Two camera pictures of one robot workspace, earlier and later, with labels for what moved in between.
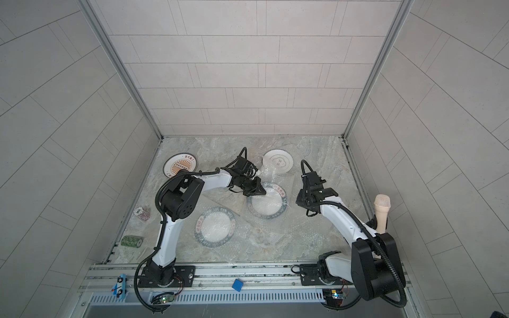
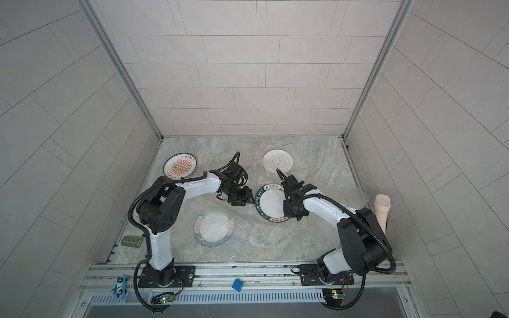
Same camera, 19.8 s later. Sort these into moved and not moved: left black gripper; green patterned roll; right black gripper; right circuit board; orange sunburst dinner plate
Moved: left black gripper; right black gripper
Not moved: green patterned roll; orange sunburst dinner plate; right circuit board
